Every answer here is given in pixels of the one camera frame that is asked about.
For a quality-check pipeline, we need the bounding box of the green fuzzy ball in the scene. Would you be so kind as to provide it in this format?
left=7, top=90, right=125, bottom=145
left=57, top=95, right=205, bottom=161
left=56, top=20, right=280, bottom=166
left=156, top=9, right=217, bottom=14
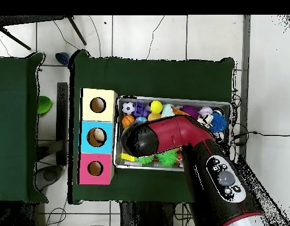
left=156, top=149, right=179, bottom=167

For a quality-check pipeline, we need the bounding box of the shallow clear mesh bin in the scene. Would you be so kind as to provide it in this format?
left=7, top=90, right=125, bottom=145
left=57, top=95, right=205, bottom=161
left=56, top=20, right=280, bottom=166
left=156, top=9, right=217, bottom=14
left=113, top=95, right=232, bottom=174

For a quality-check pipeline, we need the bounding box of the wooden box with three holes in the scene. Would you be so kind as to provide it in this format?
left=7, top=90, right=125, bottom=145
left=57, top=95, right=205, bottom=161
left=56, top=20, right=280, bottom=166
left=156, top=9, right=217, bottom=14
left=76, top=88, right=118, bottom=185

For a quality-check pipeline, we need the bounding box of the small orange basketball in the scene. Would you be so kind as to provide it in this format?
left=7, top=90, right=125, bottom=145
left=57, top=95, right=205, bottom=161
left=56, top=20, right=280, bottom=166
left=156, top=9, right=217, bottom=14
left=121, top=114, right=136, bottom=128

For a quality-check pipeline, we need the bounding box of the yellow ball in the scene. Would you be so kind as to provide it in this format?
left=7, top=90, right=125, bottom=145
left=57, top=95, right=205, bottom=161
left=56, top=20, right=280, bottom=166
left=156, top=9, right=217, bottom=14
left=149, top=100, right=164, bottom=114

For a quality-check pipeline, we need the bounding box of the black and white soccer ball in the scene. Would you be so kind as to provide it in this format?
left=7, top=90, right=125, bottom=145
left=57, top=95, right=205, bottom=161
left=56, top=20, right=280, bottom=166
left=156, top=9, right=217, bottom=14
left=121, top=101, right=136, bottom=115

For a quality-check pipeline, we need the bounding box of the mint green knitted cloth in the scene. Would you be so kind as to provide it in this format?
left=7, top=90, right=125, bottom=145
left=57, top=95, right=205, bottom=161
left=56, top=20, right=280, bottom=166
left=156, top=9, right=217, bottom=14
left=160, top=104, right=176, bottom=118

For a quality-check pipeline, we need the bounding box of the orange plastic block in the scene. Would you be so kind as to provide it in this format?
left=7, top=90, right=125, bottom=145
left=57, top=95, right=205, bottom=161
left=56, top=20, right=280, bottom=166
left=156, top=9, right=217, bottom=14
left=172, top=107, right=190, bottom=117

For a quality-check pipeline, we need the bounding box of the dark green table cloth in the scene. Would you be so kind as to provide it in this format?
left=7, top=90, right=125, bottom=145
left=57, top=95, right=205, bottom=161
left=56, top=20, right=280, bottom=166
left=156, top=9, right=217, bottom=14
left=68, top=49, right=235, bottom=205
left=0, top=52, right=49, bottom=204

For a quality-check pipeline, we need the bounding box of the purple spiky ball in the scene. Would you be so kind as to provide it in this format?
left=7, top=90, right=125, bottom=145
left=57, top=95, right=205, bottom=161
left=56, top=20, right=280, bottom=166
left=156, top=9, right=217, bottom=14
left=182, top=105, right=199, bottom=119

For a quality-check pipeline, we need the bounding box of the white baseball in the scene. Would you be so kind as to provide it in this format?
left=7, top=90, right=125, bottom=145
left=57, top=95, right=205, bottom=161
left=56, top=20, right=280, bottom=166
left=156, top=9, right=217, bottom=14
left=198, top=106, right=213, bottom=118

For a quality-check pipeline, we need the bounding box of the blue fuzzy ball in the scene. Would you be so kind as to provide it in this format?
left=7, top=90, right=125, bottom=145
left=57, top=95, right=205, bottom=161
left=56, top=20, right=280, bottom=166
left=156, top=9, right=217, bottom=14
left=209, top=112, right=228, bottom=134

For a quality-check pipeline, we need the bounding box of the black upright panel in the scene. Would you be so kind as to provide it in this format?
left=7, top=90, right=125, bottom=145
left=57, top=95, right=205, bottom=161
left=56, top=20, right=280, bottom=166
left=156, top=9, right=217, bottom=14
left=56, top=82, right=69, bottom=167

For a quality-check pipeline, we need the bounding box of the green bowl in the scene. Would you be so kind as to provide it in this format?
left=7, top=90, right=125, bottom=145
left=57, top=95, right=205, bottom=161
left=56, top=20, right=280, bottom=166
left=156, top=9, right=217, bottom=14
left=37, top=95, right=53, bottom=115

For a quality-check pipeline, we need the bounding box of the blue bowl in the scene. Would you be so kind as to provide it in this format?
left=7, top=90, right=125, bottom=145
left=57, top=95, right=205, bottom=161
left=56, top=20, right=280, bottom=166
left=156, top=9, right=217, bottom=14
left=54, top=51, right=71, bottom=66

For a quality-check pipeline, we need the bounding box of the grey rounded base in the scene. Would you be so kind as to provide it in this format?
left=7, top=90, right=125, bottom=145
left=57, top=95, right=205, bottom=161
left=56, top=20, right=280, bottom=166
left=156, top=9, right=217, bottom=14
left=35, top=164, right=64, bottom=191

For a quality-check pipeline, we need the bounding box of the black stand with legs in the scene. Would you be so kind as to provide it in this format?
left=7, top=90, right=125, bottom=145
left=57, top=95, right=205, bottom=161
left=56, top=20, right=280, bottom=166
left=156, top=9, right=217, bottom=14
left=0, top=15, right=87, bottom=51

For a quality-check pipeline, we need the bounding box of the thin black floor cable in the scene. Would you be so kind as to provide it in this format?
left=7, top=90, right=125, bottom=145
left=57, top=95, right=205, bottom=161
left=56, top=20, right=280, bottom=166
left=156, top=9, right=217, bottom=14
left=146, top=15, right=166, bottom=60

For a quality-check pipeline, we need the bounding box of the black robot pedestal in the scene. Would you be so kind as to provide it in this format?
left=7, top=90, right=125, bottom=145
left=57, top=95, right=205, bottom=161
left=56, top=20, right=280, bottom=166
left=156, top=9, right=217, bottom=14
left=119, top=201, right=190, bottom=226

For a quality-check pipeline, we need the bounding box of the black power cable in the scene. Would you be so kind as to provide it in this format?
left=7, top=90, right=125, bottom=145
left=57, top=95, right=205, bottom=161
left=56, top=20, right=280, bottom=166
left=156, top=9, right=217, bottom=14
left=233, top=130, right=290, bottom=146

